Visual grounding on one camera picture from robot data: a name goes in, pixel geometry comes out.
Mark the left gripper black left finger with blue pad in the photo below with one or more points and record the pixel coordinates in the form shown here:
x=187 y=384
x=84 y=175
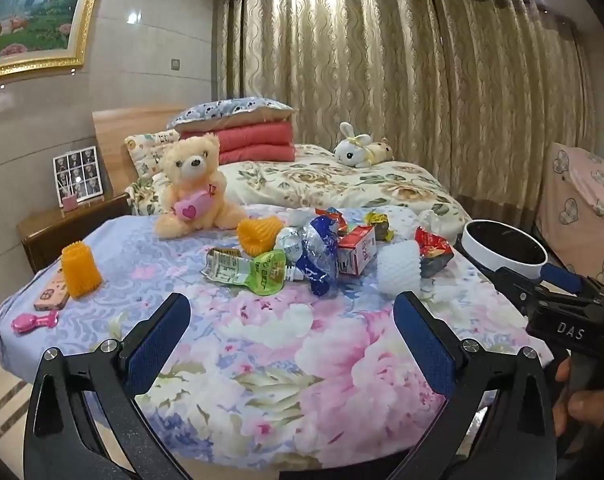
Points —
x=83 y=420

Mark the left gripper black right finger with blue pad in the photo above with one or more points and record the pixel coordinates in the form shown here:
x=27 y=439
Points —
x=496 y=419

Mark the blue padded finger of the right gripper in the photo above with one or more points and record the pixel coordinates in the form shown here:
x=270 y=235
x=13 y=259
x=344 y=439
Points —
x=561 y=278

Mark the green juice pouch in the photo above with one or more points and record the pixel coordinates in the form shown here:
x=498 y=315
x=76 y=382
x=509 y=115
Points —
x=264 y=275

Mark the white rimmed trash bin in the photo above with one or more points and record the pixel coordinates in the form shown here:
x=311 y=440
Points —
x=496 y=245

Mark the person's right hand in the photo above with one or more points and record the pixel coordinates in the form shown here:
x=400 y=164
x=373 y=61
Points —
x=583 y=406

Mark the pink heart cover furniture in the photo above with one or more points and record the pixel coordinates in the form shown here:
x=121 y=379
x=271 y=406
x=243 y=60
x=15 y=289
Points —
x=570 y=216

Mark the pink toy comb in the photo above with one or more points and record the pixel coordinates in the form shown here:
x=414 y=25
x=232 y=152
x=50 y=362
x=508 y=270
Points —
x=26 y=322

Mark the red snack wrapper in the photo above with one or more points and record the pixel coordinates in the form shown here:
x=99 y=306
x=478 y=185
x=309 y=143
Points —
x=435 y=252

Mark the orange foam sleeve left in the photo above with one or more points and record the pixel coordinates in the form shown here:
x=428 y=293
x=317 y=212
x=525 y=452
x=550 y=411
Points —
x=79 y=270

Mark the white foam net sleeve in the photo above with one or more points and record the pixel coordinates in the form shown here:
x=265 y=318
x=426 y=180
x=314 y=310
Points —
x=398 y=268

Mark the yellow snack wrapper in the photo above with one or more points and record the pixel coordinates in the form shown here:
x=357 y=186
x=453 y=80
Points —
x=381 y=225

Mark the wooden nightstand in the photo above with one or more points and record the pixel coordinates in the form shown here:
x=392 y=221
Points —
x=45 y=234

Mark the red white milk carton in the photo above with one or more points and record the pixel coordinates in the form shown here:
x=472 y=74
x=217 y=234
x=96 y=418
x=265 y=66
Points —
x=356 y=250

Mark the beige patterned curtains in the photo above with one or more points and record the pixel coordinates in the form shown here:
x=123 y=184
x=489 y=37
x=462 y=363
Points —
x=474 y=91

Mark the orange blue snack wrapper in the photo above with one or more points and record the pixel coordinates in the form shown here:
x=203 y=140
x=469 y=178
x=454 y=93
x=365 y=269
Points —
x=337 y=217

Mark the floral pastel bed quilt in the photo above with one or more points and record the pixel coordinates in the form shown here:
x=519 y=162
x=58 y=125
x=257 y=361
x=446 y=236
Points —
x=288 y=381

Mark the pink reed diffuser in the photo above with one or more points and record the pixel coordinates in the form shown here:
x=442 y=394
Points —
x=68 y=198

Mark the white bunny plush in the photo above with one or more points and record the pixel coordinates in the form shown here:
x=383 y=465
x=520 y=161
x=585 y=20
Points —
x=359 y=150

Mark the crushed blue plastic bottle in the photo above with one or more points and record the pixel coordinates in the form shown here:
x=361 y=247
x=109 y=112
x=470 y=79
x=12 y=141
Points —
x=312 y=250

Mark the cream floral duvet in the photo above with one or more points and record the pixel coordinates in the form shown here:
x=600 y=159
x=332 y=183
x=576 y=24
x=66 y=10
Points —
x=314 y=179

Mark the beige teddy bear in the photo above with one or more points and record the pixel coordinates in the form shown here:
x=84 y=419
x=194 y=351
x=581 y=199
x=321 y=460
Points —
x=194 y=198

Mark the orange foam net sleeve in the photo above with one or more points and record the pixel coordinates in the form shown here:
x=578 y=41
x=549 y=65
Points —
x=257 y=236

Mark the floral pillow at headboard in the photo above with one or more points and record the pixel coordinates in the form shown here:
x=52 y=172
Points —
x=147 y=149

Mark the wooden headboard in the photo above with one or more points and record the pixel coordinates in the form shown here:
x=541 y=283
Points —
x=112 y=127

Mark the folded red blanket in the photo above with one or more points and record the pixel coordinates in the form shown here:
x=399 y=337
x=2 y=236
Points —
x=263 y=142

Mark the blue patterned pillow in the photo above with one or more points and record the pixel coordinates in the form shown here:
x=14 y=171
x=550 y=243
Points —
x=230 y=113

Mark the gold framed landscape painting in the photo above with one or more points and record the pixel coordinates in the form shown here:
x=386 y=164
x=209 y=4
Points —
x=43 y=35

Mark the photo collage frame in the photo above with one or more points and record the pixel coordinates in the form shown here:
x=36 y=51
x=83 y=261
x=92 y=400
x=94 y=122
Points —
x=77 y=174

